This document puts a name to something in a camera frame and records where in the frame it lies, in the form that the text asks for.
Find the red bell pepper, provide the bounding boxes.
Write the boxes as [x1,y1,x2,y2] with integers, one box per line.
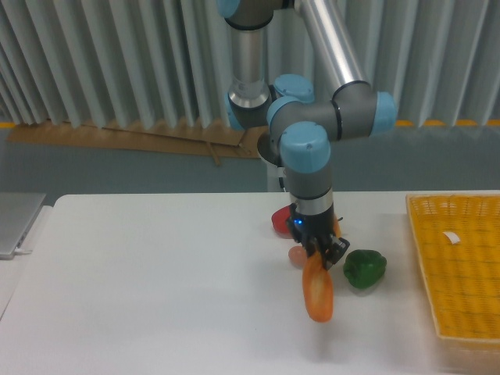
[271,206,291,238]

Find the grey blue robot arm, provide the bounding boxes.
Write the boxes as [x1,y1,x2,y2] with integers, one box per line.
[217,1,397,269]

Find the yellow woven basket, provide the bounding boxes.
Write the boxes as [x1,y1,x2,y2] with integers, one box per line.
[405,193,499,346]

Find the brown cardboard sheet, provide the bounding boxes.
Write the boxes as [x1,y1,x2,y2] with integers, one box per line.
[7,118,266,166]

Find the yellow bell pepper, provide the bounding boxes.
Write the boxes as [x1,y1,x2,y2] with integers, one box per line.
[333,216,342,238]

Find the yellow floor tape line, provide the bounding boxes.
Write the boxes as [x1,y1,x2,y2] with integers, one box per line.
[0,119,500,128]

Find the white label in basket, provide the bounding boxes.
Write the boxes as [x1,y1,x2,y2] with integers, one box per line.
[443,231,461,245]

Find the orange baguette bread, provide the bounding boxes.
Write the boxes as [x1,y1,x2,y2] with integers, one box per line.
[302,252,334,323]

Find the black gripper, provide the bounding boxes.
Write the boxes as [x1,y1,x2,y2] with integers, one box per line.
[287,203,349,270]

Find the green bell pepper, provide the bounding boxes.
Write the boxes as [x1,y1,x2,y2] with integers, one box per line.
[343,249,388,290]

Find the brown egg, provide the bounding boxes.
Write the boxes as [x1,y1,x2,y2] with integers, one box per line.
[288,246,307,269]

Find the grey pleated curtain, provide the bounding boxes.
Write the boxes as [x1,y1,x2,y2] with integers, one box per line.
[1,1,499,128]

